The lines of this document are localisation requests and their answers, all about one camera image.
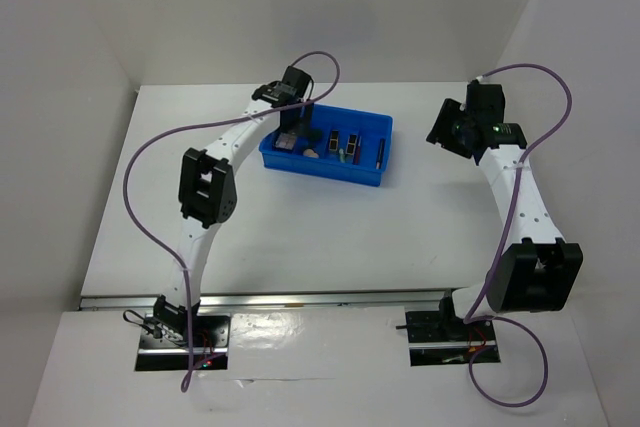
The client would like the eyeshadow palette clear case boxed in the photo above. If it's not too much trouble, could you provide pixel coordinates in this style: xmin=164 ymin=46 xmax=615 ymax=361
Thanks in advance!
xmin=273 ymin=132 xmax=298 ymax=152

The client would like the beige makeup sponge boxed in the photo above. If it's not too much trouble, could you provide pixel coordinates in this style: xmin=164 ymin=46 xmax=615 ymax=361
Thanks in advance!
xmin=303 ymin=148 xmax=319 ymax=158

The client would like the black gold lipstick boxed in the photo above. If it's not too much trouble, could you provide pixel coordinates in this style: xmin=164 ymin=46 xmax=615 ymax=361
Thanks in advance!
xmin=345 ymin=134 xmax=358 ymax=156
xmin=327 ymin=130 xmax=339 ymax=154

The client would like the black gold eyeliner pencil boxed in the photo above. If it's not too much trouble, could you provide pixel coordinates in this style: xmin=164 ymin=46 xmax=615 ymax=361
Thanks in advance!
xmin=375 ymin=138 xmax=386 ymax=170

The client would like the red lip gloss tube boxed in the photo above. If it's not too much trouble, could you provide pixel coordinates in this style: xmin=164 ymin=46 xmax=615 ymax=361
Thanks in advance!
xmin=353 ymin=136 xmax=362 ymax=165

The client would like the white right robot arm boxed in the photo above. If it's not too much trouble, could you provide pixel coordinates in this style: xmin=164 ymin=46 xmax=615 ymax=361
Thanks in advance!
xmin=427 ymin=80 xmax=583 ymax=339

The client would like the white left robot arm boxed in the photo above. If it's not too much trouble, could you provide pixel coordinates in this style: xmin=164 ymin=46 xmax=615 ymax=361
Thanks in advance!
xmin=153 ymin=65 xmax=393 ymax=346

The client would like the blue plastic organizer bin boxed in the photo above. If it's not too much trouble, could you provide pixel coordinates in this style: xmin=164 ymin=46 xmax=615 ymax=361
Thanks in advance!
xmin=259 ymin=105 xmax=393 ymax=187

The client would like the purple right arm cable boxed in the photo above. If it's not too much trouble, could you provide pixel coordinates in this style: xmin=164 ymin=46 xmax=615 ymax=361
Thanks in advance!
xmin=463 ymin=63 xmax=573 ymax=408

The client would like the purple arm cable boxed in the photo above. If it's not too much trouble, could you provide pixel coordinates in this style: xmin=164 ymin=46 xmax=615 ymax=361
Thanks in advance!
xmin=463 ymin=63 xmax=573 ymax=408
xmin=123 ymin=50 xmax=342 ymax=393

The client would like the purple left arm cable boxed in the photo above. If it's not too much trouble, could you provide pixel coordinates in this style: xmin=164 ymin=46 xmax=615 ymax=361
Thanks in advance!
xmin=123 ymin=50 xmax=342 ymax=393

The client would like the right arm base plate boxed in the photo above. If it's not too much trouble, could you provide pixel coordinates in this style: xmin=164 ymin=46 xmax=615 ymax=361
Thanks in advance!
xmin=395 ymin=311 xmax=501 ymax=367

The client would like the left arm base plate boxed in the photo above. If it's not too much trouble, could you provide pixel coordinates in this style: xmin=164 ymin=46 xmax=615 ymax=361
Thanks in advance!
xmin=122 ymin=309 xmax=231 ymax=372

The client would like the metal rail front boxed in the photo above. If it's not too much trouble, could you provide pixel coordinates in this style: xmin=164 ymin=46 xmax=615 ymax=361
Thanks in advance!
xmin=79 ymin=289 xmax=449 ymax=311

